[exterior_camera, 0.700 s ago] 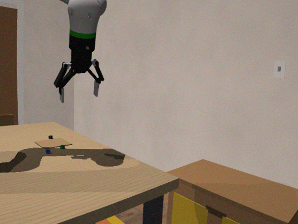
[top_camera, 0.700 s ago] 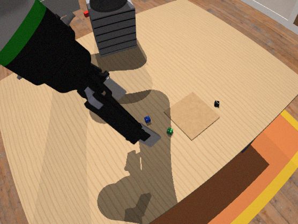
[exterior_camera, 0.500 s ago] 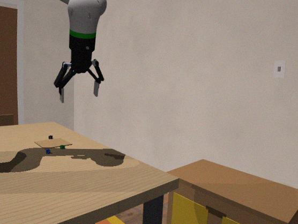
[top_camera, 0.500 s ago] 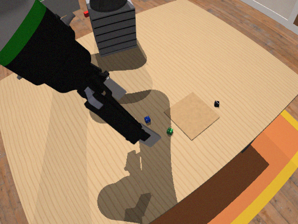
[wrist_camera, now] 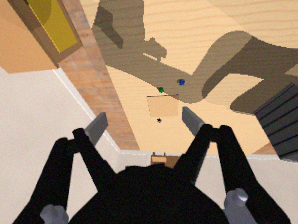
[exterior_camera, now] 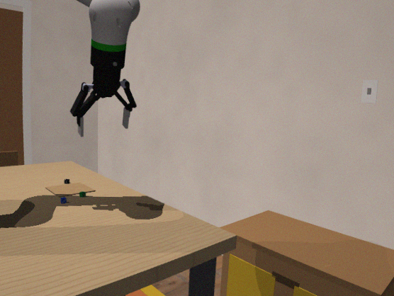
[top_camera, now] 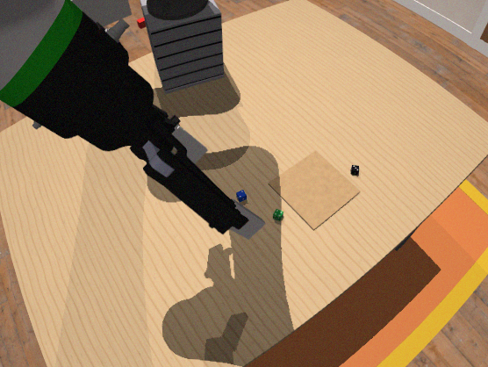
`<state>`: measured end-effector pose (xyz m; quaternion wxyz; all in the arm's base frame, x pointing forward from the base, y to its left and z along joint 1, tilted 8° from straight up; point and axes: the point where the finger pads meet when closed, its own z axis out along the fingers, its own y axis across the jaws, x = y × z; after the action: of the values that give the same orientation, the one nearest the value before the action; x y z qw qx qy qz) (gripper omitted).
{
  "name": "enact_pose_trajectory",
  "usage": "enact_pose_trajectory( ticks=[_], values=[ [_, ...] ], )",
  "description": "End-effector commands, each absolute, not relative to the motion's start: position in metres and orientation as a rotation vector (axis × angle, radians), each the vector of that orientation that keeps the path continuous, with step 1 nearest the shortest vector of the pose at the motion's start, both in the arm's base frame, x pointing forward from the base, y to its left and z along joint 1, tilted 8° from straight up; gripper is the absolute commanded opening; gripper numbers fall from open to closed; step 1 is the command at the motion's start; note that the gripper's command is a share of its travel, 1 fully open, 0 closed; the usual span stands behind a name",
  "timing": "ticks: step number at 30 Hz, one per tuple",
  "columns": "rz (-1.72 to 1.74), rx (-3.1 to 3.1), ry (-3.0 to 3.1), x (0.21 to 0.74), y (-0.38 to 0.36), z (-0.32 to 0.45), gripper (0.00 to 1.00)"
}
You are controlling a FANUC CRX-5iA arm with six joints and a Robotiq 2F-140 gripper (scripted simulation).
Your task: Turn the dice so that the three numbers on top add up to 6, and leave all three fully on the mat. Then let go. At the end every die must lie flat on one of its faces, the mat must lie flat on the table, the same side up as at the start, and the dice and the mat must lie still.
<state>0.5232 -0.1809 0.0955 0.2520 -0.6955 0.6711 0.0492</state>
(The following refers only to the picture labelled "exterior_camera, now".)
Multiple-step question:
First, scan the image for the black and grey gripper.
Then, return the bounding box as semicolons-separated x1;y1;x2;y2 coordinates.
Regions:
70;67;137;137

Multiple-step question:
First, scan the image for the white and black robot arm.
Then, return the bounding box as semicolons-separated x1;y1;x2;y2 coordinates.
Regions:
77;0;140;72

